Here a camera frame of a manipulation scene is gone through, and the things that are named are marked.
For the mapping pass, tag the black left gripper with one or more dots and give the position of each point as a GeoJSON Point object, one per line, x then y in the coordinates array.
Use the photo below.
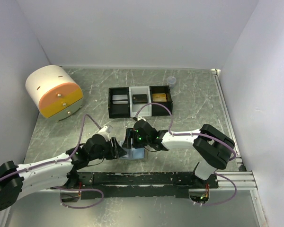
{"type": "Point", "coordinates": [115, 152]}

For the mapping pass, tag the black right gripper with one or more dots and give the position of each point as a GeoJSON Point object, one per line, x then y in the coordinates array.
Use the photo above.
{"type": "Point", "coordinates": [130, 133]}

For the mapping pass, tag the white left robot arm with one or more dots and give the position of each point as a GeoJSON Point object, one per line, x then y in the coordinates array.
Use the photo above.
{"type": "Point", "coordinates": [18, 181]}

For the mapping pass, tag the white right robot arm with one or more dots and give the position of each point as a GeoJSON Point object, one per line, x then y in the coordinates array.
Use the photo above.
{"type": "Point", "coordinates": [215, 148]}

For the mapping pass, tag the black cards stack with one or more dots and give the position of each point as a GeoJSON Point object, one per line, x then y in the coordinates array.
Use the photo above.
{"type": "Point", "coordinates": [139, 99]}

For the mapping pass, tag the silver cards stack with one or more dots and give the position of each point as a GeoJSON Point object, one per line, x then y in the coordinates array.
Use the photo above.
{"type": "Point", "coordinates": [120, 99]}

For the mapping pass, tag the gold cards stack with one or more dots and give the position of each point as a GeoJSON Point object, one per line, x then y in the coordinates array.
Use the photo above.
{"type": "Point", "coordinates": [159, 97]}

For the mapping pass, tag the black left tray compartment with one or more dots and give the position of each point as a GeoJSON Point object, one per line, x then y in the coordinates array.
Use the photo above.
{"type": "Point", "coordinates": [118, 111]}

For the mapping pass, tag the black tray compartment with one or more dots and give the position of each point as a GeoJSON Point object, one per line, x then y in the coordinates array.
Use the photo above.
{"type": "Point", "coordinates": [157, 110]}
{"type": "Point", "coordinates": [118, 111]}

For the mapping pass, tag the white middle tray compartment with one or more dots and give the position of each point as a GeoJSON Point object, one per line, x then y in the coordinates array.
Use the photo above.
{"type": "Point", "coordinates": [134, 108]}

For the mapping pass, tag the black right tray compartment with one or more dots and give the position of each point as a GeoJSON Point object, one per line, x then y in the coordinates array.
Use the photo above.
{"type": "Point", "coordinates": [157, 110]}

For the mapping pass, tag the small clear plastic cup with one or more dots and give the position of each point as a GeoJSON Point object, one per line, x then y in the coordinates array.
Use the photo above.
{"type": "Point", "coordinates": [171, 81]}

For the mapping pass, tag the white orange yellow drawer cabinet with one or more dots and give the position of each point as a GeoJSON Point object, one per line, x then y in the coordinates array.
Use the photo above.
{"type": "Point", "coordinates": [56, 95]}

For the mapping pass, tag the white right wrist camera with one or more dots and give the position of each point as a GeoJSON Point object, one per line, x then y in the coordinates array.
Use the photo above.
{"type": "Point", "coordinates": [138, 118]}

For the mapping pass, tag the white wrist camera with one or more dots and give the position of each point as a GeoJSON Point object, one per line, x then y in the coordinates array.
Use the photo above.
{"type": "Point", "coordinates": [105, 131]}
{"type": "Point", "coordinates": [138, 118]}

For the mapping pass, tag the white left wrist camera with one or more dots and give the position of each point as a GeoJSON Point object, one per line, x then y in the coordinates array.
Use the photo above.
{"type": "Point", "coordinates": [105, 131]}

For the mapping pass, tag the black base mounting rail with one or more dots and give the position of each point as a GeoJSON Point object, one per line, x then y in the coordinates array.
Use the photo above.
{"type": "Point", "coordinates": [143, 184]}

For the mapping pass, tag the aluminium frame rail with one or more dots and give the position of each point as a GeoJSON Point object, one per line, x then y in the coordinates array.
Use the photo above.
{"type": "Point", "coordinates": [243, 179]}

